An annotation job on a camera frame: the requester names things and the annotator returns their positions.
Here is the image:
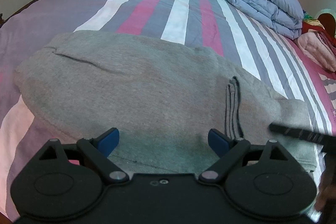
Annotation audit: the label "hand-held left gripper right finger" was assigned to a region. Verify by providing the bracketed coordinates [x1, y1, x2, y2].
[199, 129, 292, 184]

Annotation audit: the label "wooden scalloped headboard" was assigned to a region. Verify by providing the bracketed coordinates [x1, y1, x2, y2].
[314, 9, 336, 38]

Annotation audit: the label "striped pillow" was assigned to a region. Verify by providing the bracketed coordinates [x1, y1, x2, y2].
[319, 72, 336, 101]

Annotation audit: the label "grey pants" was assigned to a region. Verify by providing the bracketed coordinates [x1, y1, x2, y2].
[13, 32, 319, 173]

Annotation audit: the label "bed with striped sheet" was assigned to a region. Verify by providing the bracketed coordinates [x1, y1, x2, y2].
[0, 0, 336, 222]

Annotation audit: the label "folded pink blanket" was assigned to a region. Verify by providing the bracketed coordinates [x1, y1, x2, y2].
[297, 31, 336, 72]

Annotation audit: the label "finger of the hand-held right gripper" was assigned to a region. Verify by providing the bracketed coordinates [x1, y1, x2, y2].
[269, 123, 331, 146]

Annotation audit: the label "folded light blue duvet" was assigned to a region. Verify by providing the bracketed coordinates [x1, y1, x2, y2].
[220, 0, 304, 39]

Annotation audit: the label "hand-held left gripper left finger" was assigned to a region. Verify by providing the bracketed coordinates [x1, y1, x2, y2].
[39, 128, 130, 184]

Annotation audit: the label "colourful red patterned blanket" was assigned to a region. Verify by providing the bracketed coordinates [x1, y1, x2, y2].
[302, 11, 336, 43]

